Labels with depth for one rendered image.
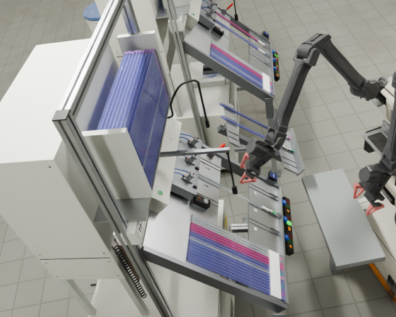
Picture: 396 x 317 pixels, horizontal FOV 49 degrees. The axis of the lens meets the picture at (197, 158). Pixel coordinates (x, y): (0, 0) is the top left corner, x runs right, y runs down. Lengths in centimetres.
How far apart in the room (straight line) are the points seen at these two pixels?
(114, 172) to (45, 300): 191
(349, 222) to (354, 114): 167
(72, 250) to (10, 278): 179
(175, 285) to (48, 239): 77
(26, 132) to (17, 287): 207
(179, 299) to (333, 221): 89
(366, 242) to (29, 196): 159
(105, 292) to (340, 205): 132
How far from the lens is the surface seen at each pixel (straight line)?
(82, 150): 122
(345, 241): 233
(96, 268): 184
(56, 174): 140
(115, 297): 231
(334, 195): 250
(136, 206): 156
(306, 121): 383
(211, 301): 216
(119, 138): 137
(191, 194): 186
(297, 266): 293
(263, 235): 211
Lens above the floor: 254
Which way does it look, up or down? 44 degrees down
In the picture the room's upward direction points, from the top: 15 degrees counter-clockwise
